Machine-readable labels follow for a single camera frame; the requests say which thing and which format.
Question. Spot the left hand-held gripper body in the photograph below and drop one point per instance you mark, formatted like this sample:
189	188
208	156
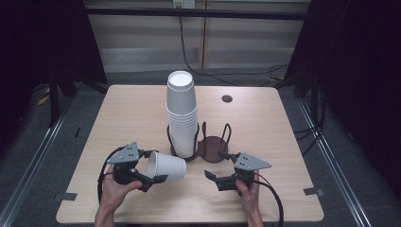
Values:
124	156

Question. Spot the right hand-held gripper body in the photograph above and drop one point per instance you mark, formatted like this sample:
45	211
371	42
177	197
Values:
250	162

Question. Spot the single white paper cup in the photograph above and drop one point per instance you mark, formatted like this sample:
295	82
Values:
167	165

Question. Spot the stack of white paper cups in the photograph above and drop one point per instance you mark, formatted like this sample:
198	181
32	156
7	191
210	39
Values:
181	119

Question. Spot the person's right hand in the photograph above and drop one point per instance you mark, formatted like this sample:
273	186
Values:
250	197

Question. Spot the person's left hand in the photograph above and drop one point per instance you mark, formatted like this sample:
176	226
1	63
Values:
116	194

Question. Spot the small black tape strip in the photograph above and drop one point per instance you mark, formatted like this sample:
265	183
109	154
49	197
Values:
77	132

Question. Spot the round table grommet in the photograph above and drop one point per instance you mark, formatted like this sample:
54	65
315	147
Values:
227	98

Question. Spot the grey tape strip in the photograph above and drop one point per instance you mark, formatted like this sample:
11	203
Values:
64	196
313	191

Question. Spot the metal stand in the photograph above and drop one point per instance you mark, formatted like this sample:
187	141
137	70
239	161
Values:
314	101

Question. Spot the black-edged office desk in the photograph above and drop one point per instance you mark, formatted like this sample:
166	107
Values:
220	14

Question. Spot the black curtain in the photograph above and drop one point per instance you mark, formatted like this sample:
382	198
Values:
356	63
38	41

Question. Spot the metal floor rail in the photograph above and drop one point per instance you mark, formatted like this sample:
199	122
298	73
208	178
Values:
28	170
337	170

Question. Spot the white wall socket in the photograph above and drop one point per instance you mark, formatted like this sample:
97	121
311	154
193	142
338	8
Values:
184	3

